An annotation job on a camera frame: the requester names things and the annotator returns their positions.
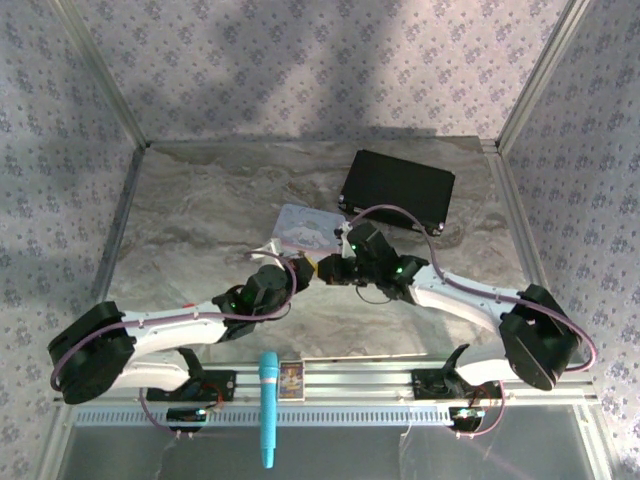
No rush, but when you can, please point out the small black controller board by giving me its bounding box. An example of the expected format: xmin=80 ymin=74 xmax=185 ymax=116
xmin=166 ymin=407 xmax=209 ymax=426
xmin=448 ymin=405 xmax=486 ymax=427

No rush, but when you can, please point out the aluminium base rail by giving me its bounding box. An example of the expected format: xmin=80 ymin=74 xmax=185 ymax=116
xmin=139 ymin=359 xmax=506 ymax=404

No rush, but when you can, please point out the grey slotted cable duct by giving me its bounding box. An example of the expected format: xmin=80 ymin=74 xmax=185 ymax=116
xmin=74 ymin=403 xmax=456 ymax=427

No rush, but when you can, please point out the pastel cartoon tin box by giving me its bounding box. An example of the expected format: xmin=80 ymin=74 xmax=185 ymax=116
xmin=272 ymin=203 xmax=347 ymax=252

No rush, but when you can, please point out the black hard case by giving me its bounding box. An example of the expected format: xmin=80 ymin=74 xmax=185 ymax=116
xmin=338 ymin=148 xmax=456 ymax=236

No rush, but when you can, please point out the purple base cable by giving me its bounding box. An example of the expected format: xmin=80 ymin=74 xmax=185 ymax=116
xmin=454 ymin=382 xmax=504 ymax=441
xmin=138 ymin=387 xmax=221 ymax=441

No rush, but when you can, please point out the aluminium frame post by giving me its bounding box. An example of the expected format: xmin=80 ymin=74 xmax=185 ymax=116
xmin=497 ymin=0 xmax=596 ymax=151

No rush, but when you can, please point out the small picture card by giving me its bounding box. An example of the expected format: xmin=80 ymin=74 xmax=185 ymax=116
xmin=278 ymin=360 xmax=306 ymax=401

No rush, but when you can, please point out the blue toy microphone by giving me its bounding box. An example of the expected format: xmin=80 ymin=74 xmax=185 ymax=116
xmin=257 ymin=351 xmax=280 ymax=470

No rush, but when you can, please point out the thin black cable loop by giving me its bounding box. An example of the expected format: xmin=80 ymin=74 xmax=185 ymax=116
xmin=355 ymin=284 xmax=389 ymax=306

